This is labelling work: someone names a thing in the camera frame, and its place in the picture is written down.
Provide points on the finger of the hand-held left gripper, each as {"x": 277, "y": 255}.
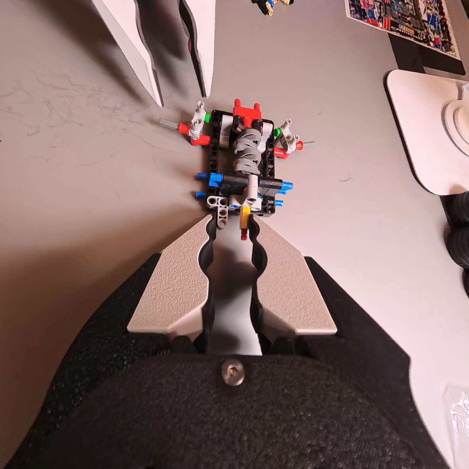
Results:
{"x": 203, "y": 36}
{"x": 128, "y": 36}

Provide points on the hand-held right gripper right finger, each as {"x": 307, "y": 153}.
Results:
{"x": 293, "y": 293}

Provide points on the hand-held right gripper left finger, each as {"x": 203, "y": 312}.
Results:
{"x": 172, "y": 293}

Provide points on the multicoloured lego vehicle frame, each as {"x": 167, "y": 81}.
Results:
{"x": 245, "y": 154}

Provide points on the small lego minifigure parts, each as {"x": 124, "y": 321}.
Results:
{"x": 271, "y": 5}

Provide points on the black lego tyre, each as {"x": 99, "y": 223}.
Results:
{"x": 460, "y": 247}
{"x": 458, "y": 210}
{"x": 465, "y": 282}

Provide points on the colourful toy box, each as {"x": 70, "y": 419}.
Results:
{"x": 403, "y": 18}

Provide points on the white booklet sheet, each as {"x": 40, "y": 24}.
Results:
{"x": 417, "y": 128}

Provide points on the clear plastic bag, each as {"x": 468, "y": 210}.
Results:
{"x": 458, "y": 421}

